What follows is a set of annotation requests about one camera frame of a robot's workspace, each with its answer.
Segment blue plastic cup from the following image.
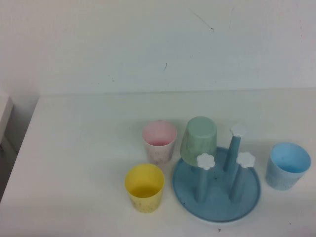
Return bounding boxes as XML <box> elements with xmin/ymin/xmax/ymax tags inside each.
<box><xmin>265</xmin><ymin>142</ymin><xmax>312</xmax><ymax>191</ymax></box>

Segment yellow plastic cup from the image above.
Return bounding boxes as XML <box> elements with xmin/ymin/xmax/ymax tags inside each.
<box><xmin>124</xmin><ymin>163</ymin><xmax>165</xmax><ymax>214</ymax></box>

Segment blue cup stand white caps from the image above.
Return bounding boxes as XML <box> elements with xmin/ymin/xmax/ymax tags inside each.
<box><xmin>172</xmin><ymin>124</ymin><xmax>261</xmax><ymax>222</ymax></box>

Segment pink plastic cup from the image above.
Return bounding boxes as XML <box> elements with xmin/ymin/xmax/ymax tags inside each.
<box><xmin>142</xmin><ymin>120</ymin><xmax>178</xmax><ymax>165</ymax></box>

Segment green plastic cup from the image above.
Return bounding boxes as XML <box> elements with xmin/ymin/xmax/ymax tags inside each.
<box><xmin>179</xmin><ymin>116</ymin><xmax>218</xmax><ymax>167</ymax></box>

